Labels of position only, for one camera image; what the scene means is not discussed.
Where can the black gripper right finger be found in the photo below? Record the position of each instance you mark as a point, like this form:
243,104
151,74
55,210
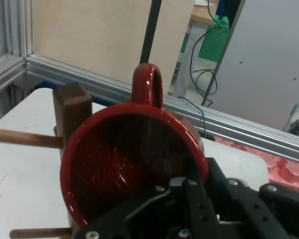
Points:
276,211

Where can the aluminium side frame rail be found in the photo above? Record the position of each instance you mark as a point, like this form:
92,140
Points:
89,77

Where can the pink foam block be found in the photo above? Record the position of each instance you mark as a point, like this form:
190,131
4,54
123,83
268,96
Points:
289,171

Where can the beige wooden board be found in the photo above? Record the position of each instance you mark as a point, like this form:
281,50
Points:
102,37

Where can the red enamel mug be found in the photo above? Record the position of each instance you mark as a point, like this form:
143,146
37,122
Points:
114,161

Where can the green plastic object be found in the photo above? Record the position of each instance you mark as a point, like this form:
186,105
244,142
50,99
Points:
213,42

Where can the aluminium corner frame post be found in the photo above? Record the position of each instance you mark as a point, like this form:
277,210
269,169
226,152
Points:
20,25

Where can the brown wooden mug tree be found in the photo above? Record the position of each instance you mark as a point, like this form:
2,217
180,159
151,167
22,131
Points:
72,112

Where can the aluminium back frame rail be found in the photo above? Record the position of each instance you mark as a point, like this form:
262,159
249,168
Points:
5,72

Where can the black tripod stand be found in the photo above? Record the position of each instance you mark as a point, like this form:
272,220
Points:
150,30

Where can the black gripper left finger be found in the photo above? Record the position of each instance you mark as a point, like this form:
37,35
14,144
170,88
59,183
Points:
139,211

